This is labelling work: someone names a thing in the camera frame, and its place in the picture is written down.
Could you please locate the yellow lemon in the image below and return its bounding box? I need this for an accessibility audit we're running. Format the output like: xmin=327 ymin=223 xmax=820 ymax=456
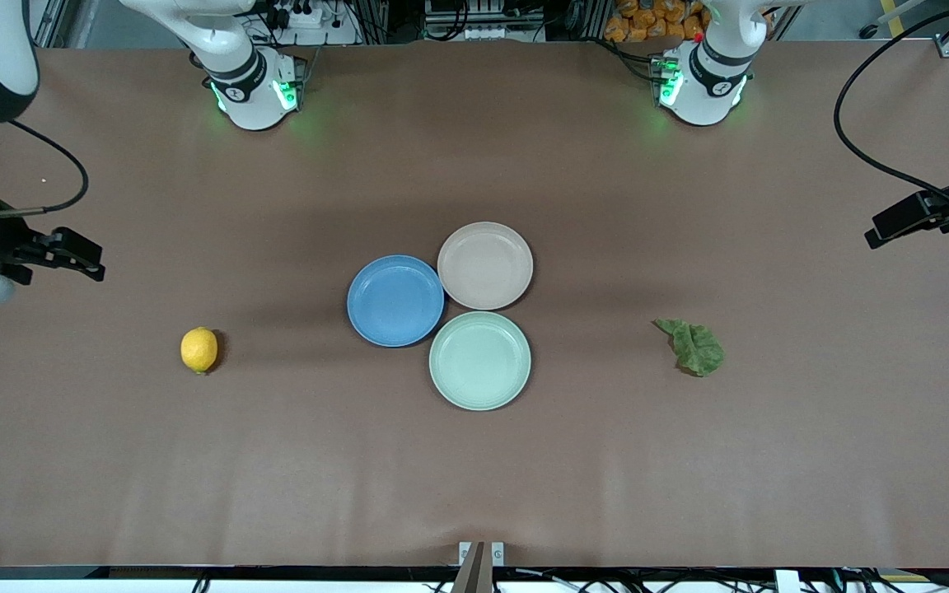
xmin=180 ymin=327 xmax=219 ymax=376

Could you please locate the green lettuce leaf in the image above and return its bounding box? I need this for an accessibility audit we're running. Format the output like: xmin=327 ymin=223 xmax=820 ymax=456
xmin=653 ymin=318 xmax=726 ymax=378

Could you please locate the blue plate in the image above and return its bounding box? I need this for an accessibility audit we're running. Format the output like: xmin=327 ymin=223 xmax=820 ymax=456
xmin=347 ymin=254 xmax=446 ymax=348

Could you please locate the bag of orange items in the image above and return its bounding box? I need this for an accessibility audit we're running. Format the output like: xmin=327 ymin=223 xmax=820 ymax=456
xmin=603 ymin=0 xmax=708 ymax=44

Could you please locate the white power strip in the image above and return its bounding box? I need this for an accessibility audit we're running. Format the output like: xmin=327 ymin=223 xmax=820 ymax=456
xmin=264 ymin=0 xmax=325 ymax=30

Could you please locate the beige plate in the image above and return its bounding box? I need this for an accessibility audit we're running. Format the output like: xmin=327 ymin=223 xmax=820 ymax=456
xmin=437 ymin=222 xmax=535 ymax=311

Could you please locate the pale green plate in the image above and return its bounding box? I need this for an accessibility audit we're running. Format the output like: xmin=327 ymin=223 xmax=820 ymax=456
xmin=428 ymin=311 xmax=532 ymax=412

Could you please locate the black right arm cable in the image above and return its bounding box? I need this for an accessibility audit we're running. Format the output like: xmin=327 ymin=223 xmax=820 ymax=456
xmin=0 ymin=119 xmax=90 ymax=218

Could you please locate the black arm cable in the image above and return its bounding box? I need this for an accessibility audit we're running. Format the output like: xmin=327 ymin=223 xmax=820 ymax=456
xmin=834 ymin=0 xmax=949 ymax=225
xmin=0 ymin=119 xmax=90 ymax=218

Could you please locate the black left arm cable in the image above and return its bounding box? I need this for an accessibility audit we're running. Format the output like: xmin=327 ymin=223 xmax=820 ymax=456
xmin=834 ymin=0 xmax=949 ymax=225

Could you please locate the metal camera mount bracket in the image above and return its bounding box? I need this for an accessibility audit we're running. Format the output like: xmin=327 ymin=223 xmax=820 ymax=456
xmin=458 ymin=541 xmax=505 ymax=593

